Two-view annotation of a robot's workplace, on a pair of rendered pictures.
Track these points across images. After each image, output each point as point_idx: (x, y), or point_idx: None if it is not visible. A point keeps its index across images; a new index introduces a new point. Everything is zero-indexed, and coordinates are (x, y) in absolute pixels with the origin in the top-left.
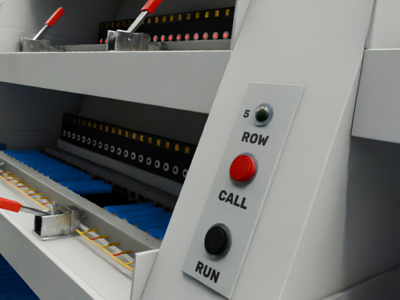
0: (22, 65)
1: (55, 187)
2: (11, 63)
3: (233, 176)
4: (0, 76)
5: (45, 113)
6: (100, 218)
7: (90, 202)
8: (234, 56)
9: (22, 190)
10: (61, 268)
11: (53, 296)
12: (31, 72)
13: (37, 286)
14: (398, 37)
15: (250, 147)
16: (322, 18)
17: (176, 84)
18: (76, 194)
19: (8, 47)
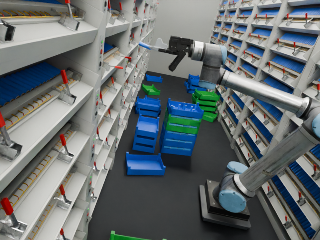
0: (115, 29)
1: (108, 54)
2: (112, 29)
3: (130, 36)
4: (107, 35)
5: None
6: (114, 51)
7: (110, 51)
8: (130, 23)
9: (109, 60)
10: (123, 58)
11: (120, 63)
12: (115, 30)
13: (119, 65)
14: None
15: (130, 33)
16: (132, 19)
17: (126, 27)
18: (108, 52)
19: None
